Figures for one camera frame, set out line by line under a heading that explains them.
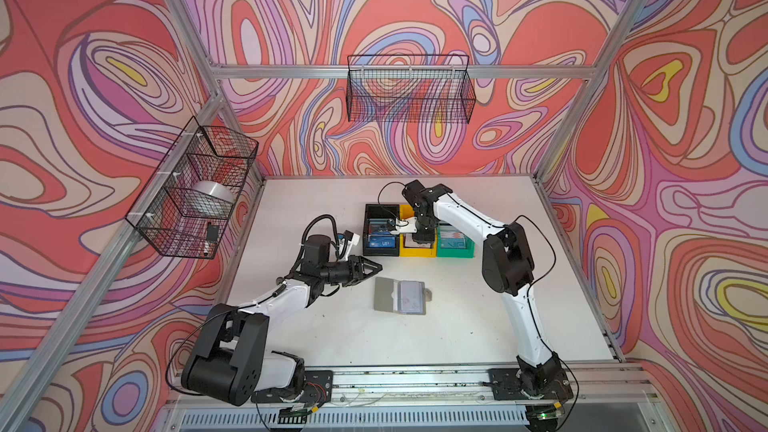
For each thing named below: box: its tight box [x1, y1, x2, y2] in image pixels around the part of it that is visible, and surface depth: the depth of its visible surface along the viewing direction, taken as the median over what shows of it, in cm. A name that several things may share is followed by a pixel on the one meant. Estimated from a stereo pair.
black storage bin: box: [363, 203, 400, 257], surface depth 101 cm
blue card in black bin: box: [368, 236, 397, 249], surface depth 101 cm
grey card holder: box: [374, 277, 433, 315], surface depth 89 cm
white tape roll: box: [191, 180, 236, 217], surface depth 74 cm
